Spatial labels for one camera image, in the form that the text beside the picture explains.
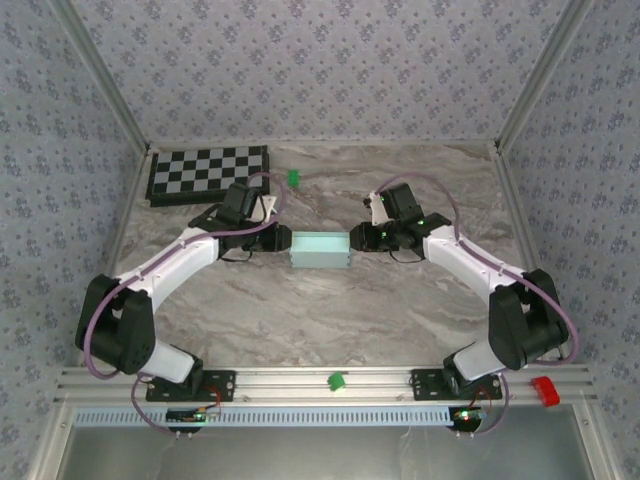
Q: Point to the light blue paper box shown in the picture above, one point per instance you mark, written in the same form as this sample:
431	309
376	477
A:
320	250

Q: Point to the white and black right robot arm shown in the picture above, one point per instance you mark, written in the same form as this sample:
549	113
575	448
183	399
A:
465	260

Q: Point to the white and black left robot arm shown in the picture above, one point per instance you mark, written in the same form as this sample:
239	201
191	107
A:
165	270

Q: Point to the black and grey checkerboard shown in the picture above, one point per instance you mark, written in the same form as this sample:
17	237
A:
200	172

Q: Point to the small green plastic piece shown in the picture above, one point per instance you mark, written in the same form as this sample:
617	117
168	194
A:
293	177

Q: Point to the green plastic block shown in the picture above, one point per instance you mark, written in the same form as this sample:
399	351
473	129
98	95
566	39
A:
336	382

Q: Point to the red plastic clip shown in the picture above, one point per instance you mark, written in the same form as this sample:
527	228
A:
546	391

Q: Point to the aluminium table rear rail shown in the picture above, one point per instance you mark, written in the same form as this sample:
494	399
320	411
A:
320	144

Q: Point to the aluminium table side rail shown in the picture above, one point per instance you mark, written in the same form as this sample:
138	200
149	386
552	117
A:
511	200
136	185

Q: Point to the aluminium mounting rail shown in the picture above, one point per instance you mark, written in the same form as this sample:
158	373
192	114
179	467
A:
300	385

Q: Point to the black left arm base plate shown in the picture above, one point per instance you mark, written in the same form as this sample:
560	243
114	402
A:
222	385

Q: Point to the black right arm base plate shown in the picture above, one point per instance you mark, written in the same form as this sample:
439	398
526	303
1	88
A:
425	385

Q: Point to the aluminium frame post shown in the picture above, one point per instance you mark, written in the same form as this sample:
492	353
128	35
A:
100	80
545	75

